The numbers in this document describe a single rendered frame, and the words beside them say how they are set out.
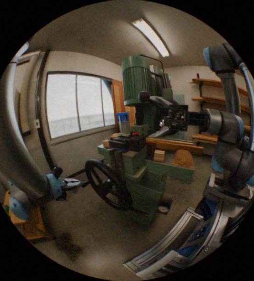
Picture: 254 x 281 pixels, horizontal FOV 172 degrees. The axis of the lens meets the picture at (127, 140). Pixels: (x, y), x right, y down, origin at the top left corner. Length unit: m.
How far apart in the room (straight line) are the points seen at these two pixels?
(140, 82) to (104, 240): 1.38
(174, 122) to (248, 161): 0.26
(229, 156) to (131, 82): 0.52
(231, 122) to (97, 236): 1.29
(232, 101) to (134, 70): 0.50
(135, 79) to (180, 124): 0.34
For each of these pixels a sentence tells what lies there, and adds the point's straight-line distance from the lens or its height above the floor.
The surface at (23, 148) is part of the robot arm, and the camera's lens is 0.16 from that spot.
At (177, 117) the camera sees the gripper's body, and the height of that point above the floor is 1.09.
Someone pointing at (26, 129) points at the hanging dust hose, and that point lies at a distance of 1.52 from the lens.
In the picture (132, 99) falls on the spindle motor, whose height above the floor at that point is 1.19.
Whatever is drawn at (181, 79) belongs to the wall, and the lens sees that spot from 2.97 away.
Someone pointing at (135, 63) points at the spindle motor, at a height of 1.40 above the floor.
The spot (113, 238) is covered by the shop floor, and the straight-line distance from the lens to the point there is 1.13.
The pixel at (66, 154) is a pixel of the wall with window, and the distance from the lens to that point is 1.72.
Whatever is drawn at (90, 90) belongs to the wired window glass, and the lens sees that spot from 2.01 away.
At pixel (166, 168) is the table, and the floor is 0.88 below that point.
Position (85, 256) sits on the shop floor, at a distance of 1.22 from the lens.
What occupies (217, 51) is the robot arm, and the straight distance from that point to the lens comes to 0.44.
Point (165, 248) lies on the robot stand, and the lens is 0.90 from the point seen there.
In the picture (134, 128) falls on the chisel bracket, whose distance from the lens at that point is 0.49.
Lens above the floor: 1.10
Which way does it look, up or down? 17 degrees down
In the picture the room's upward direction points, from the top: 4 degrees counter-clockwise
